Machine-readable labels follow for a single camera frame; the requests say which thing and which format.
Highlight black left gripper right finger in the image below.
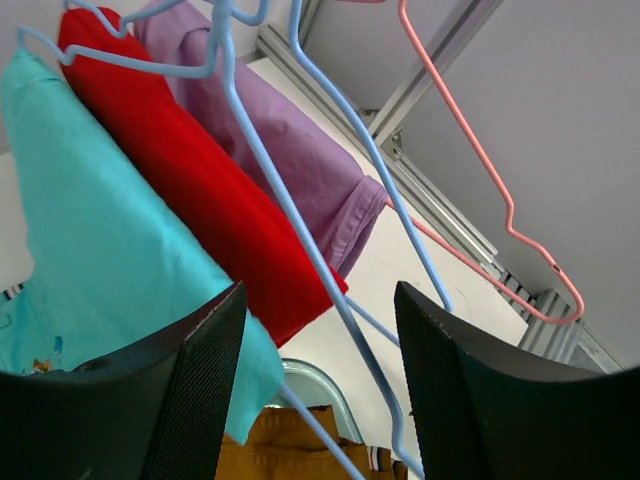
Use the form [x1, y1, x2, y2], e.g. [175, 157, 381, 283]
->
[394, 281, 639, 479]

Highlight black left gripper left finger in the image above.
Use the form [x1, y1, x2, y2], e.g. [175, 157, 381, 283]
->
[1, 283, 247, 479]

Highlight brown trousers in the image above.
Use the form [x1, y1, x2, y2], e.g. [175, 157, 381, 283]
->
[215, 405, 408, 480]

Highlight pink hanger with purple trousers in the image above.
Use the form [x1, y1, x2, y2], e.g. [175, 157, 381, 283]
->
[319, 0, 586, 326]

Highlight teal trousers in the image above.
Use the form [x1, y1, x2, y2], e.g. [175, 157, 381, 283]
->
[0, 47, 286, 447]

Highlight blue hanger with red trousers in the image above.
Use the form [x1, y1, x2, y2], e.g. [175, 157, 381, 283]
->
[62, 0, 456, 346]

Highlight purple trousers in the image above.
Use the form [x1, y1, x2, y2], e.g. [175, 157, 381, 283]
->
[134, 1, 387, 276]

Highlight red trousers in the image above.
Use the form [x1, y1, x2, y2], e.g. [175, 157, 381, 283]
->
[57, 5, 350, 349]

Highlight blue hanger with teal trousers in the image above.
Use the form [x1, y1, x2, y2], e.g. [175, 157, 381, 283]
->
[16, 1, 425, 479]

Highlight blue plastic basin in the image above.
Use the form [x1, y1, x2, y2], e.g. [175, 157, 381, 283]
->
[283, 358, 364, 443]

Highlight aluminium frame right posts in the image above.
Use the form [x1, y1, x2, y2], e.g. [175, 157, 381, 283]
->
[254, 0, 626, 374]

